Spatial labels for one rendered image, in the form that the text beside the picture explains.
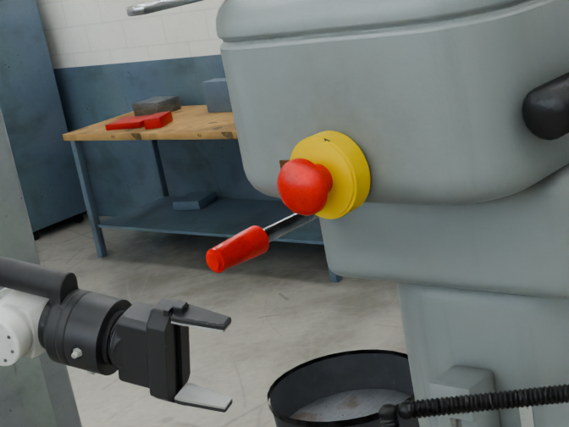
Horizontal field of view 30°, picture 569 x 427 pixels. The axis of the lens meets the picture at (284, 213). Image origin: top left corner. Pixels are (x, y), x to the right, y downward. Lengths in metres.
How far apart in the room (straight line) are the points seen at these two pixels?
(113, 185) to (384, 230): 7.53
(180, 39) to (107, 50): 0.80
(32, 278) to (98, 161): 7.20
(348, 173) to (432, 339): 0.25
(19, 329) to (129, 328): 0.13
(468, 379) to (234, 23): 0.35
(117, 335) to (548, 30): 0.64
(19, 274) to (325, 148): 0.59
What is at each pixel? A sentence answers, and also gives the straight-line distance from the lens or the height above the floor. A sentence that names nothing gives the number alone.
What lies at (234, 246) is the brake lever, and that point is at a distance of 0.81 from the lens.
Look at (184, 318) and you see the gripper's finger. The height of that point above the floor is 1.55.
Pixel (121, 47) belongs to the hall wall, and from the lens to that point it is 7.88.
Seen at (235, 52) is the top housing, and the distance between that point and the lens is 0.79.
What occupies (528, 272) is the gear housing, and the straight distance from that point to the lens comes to 0.81.
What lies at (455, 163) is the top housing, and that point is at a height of 1.76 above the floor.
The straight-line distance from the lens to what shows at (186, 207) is 7.19.
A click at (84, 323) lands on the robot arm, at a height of 1.56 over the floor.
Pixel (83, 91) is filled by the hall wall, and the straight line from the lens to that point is 8.33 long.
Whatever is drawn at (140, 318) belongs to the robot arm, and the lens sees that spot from 1.18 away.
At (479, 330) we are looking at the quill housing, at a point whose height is 1.58.
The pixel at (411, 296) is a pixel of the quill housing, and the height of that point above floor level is 1.61.
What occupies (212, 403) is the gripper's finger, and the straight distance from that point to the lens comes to 1.20.
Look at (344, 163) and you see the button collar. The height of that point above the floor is 1.77.
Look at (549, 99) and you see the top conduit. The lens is 0.68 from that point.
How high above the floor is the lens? 1.93
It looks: 15 degrees down
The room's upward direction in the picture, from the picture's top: 11 degrees counter-clockwise
